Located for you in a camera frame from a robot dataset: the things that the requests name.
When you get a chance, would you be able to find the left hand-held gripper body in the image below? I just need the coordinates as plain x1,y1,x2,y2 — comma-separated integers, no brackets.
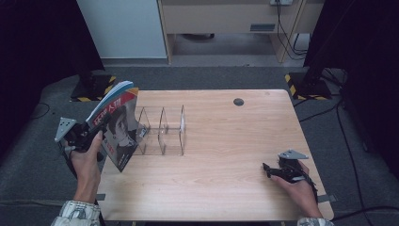
54,117,97,153

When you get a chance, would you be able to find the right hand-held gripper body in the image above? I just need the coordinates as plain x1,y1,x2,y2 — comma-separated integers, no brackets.
277,149,310,185

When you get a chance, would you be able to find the magazine with portrait cover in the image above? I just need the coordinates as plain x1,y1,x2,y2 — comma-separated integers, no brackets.
85,80,149,173

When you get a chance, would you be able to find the clear acrylic divider rack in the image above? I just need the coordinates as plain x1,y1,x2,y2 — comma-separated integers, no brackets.
133,104,187,157

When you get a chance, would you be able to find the person's right hand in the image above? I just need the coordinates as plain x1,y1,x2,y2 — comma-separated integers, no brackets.
270,160,318,205

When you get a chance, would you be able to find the person's left hand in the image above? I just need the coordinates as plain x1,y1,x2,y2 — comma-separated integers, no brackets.
69,130,104,190

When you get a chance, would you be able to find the black stand base striped edge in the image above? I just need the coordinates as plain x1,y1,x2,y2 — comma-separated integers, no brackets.
70,73,118,103
284,71,332,102

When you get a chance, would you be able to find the black curtain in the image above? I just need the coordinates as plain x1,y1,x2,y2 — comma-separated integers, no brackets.
303,0,399,180
0,0,106,158

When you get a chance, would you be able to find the white panel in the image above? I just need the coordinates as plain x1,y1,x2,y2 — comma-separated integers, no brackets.
75,0,168,59

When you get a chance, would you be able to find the white power strip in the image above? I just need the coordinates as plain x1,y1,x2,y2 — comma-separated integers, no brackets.
269,0,295,7

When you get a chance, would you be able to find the right hand-held gripper cable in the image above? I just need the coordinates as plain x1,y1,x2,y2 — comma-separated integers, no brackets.
300,168,320,203

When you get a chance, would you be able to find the hand-held gripper cable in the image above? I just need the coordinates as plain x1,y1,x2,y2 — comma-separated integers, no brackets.
300,168,320,203
61,144,79,181

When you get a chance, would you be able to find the left hand-held gripper cable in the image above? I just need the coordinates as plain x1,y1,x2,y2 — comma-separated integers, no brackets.
61,144,79,181

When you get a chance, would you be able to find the thin looped floor cable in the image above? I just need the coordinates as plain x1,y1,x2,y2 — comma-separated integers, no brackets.
29,102,52,121

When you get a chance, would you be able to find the long black floor cable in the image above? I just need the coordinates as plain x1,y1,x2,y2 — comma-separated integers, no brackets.
334,102,366,222

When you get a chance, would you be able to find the thick black floor cable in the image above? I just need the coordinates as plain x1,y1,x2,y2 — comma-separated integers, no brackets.
330,204,399,222

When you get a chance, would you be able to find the black power cable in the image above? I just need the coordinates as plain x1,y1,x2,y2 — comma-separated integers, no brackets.
276,4,310,61

